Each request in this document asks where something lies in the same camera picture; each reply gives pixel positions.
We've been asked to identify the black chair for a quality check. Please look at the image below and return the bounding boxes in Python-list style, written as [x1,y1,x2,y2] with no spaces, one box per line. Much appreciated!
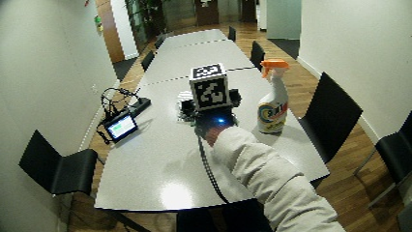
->
[297,72,364,164]
[248,40,267,72]
[19,129,100,196]
[175,197,276,232]
[140,50,156,73]
[355,110,412,207]
[227,25,239,43]
[153,33,168,50]

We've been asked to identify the grey table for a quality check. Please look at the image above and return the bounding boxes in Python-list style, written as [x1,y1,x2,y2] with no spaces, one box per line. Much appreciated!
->
[156,28,229,50]
[137,39,257,87]

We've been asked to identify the brown wooden door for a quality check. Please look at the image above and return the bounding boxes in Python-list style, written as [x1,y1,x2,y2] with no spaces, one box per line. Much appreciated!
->
[93,0,127,64]

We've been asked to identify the dark wooden door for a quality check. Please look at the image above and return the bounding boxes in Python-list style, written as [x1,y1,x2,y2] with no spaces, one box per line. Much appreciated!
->
[193,0,220,27]

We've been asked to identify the white spray bottle orange trigger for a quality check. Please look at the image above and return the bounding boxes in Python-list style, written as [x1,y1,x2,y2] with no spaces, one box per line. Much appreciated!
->
[256,59,291,134]

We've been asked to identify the green wall sign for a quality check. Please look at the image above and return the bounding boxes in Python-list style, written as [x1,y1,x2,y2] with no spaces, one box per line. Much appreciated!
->
[93,14,104,33]

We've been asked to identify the black ribbed glove cable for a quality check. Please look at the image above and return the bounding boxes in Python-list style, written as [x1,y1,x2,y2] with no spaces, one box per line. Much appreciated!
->
[195,127,232,205]

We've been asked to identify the black power strip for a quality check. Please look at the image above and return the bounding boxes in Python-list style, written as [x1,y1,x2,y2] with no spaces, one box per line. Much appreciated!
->
[128,97,152,118]

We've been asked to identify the white cube with black markers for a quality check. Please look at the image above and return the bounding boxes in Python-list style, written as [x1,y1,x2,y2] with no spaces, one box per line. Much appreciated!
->
[188,63,232,112]

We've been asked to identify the tangled black cables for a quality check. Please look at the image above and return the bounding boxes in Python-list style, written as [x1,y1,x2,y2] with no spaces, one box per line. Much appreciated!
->
[95,86,141,146]

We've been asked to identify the dark floor mat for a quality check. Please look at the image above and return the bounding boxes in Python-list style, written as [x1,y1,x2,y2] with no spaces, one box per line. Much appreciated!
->
[268,38,301,61]

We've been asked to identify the green potted plant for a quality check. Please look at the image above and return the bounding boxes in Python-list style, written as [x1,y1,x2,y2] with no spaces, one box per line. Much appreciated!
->
[125,0,167,37]

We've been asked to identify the small black tablet screen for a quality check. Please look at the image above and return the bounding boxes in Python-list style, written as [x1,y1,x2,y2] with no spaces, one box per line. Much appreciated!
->
[101,111,140,144]

